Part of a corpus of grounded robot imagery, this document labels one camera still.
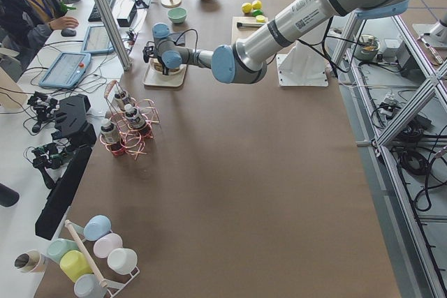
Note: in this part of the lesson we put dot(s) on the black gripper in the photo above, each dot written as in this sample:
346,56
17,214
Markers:
163,68

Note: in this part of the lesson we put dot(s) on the bread slice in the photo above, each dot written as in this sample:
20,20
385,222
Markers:
158,67

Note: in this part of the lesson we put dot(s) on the white round plate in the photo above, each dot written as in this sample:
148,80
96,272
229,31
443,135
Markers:
152,61

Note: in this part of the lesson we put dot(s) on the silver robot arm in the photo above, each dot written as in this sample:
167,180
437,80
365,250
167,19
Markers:
244,62

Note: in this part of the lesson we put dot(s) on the cream rabbit tray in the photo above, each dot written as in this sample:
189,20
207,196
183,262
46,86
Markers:
154,78

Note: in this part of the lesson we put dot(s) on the grey folded cloth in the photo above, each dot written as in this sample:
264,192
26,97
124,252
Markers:
178,38

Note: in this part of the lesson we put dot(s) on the tea bottle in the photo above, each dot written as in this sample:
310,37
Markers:
122,99
111,137
133,116

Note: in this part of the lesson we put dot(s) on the green ceramic bowl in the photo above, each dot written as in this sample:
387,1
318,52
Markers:
177,15

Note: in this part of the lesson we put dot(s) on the blue teach pendant far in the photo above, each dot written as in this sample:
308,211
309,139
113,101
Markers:
97,41

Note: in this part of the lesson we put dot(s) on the blue teach pendant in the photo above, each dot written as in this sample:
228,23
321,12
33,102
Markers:
66,70
97,41

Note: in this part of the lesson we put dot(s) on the wooden cutting board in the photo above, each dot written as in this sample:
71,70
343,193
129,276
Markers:
237,33

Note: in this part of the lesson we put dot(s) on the blue teach pendant near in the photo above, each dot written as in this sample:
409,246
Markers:
66,70

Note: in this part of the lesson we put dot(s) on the yellow lemon near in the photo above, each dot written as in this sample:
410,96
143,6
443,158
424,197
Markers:
246,8

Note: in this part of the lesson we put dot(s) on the yellow lemon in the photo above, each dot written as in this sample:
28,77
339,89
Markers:
256,5
246,8

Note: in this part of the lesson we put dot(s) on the black computer mouse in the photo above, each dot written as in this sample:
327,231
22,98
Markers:
68,32

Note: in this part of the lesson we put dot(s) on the halved lemon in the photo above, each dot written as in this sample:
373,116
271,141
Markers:
260,19

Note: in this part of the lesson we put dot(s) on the green lime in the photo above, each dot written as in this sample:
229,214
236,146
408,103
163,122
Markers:
256,12

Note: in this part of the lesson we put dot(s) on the yellow lemon far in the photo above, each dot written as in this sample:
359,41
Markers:
256,5

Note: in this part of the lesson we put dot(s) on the seated person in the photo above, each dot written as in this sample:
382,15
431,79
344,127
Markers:
29,23

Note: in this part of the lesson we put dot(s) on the pastel blue cup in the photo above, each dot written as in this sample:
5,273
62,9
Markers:
97,227

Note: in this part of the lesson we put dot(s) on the black speaker bar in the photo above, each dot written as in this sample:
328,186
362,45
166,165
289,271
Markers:
61,196

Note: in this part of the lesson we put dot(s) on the pastel pink cup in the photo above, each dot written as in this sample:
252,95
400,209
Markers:
106,244

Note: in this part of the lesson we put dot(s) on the white cup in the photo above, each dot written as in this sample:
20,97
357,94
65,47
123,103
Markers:
122,260

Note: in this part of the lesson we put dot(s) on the mint green cup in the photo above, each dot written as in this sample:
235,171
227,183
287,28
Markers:
59,247

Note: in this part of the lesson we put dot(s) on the yellow cup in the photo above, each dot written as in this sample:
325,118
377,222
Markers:
74,265

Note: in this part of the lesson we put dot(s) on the white cup rack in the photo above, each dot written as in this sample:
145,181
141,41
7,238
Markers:
107,278

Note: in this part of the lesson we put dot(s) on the grey blue cup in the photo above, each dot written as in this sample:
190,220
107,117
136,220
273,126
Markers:
88,287

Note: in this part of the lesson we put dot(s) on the paper coffee cup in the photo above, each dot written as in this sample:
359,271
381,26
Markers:
31,261

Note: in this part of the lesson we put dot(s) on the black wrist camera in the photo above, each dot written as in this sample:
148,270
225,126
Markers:
149,51

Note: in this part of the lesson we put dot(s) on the copper wire bottle rack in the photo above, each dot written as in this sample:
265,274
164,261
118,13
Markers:
133,141

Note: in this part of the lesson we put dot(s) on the aluminium frame post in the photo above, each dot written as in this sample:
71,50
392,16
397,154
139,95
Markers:
113,32

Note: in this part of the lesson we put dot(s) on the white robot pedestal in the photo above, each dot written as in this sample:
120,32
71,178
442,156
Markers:
303,66

